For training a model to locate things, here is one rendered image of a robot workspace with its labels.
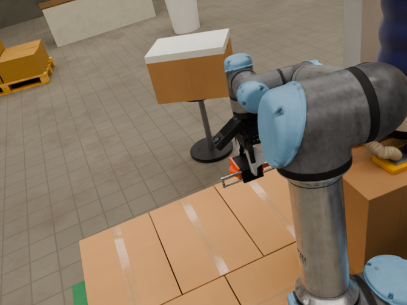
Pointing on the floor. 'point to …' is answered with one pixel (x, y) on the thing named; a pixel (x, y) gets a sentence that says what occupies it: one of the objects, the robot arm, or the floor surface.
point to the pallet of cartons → (24, 66)
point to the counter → (92, 17)
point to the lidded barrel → (183, 15)
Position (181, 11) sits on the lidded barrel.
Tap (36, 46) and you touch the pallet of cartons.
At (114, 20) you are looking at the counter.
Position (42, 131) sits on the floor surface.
